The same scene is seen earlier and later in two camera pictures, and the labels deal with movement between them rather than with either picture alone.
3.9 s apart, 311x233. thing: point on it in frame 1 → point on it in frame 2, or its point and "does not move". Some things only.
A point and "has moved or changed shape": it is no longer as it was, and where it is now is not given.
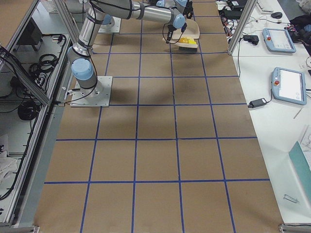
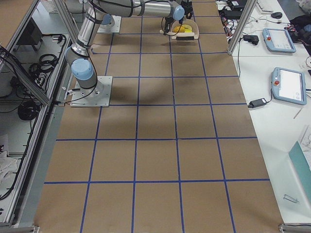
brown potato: [183, 40] has moved or changed shape
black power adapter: [255, 103] does not move
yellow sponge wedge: [192, 41] → [186, 28]
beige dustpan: [192, 30] does not move
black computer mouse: [277, 15] does not move
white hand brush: [183, 47] → [181, 36]
